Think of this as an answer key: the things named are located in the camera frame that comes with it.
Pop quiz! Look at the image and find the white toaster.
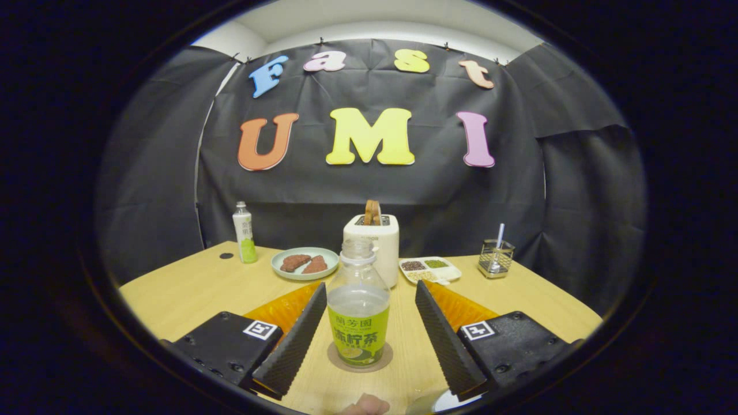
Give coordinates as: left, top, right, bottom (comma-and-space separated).
343, 214, 400, 289

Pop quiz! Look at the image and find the green label juice bottle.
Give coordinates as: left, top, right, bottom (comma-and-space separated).
326, 238, 391, 368

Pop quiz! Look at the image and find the white straw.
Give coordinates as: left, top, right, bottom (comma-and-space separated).
490, 223, 506, 271

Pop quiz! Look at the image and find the white and green capped bottle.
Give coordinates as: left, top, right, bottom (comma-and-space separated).
232, 201, 258, 265

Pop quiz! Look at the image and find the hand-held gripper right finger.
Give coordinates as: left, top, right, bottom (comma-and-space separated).
415, 280, 583, 402

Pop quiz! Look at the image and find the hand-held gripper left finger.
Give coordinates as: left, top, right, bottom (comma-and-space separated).
161, 281, 328, 401

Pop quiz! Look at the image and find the pale green plate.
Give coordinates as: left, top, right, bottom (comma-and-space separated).
271, 247, 340, 281

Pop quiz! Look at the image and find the clear glass holder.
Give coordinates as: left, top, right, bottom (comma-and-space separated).
477, 239, 515, 279

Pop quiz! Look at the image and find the round brown coaster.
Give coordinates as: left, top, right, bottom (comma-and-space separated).
327, 341, 394, 373

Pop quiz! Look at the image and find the pale blue cup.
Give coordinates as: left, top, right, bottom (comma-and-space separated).
405, 388, 484, 414

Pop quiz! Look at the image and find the white divided tray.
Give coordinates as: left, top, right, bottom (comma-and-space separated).
398, 256, 462, 286

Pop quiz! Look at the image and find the wooden table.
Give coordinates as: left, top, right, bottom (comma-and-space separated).
118, 241, 603, 414

